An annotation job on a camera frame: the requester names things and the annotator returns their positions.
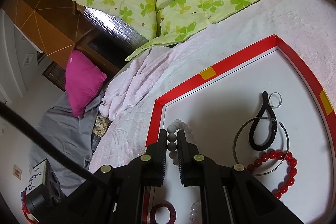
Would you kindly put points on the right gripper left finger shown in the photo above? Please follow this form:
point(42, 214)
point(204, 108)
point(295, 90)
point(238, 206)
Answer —
point(120, 195)

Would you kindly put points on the pink fleece blanket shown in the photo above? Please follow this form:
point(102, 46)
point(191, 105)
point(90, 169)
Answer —
point(308, 26)

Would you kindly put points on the floral patterned cloth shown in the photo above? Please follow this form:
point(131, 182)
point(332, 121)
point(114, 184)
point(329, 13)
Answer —
point(101, 126)

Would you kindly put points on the silver foil insulation panel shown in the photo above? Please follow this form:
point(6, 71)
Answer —
point(116, 28)

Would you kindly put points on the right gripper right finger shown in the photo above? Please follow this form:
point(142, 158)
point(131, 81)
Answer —
point(228, 194)

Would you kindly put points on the silver bangle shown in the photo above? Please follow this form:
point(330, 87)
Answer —
point(240, 131)

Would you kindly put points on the grey bed sheet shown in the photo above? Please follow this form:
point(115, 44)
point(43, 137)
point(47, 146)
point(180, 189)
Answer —
point(72, 136)

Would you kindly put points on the red shallow box tray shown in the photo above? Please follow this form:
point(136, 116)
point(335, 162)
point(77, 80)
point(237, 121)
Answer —
point(216, 102)

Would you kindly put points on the brown wooden headboard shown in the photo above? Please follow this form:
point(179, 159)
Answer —
point(57, 28)

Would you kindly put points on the magenta pillow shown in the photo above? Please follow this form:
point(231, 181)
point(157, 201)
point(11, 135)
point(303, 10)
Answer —
point(84, 82)

